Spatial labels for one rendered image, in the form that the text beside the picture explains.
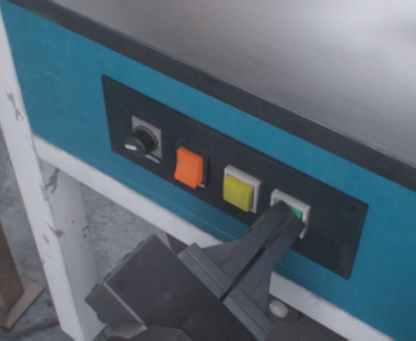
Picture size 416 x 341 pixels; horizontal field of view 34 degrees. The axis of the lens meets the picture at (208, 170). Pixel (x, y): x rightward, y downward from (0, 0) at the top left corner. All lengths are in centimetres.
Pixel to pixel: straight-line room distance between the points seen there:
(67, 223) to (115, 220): 49
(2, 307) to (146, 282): 84
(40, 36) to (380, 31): 29
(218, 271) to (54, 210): 41
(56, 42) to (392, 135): 31
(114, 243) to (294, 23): 85
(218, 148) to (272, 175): 5
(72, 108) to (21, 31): 8
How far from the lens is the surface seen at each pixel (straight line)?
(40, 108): 70
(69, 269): 94
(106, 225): 135
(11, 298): 126
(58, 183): 82
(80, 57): 60
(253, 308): 47
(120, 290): 43
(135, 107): 57
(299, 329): 99
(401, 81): 50
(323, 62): 51
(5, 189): 146
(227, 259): 48
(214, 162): 55
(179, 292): 44
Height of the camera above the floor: 104
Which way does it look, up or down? 46 degrees down
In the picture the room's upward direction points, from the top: straight up
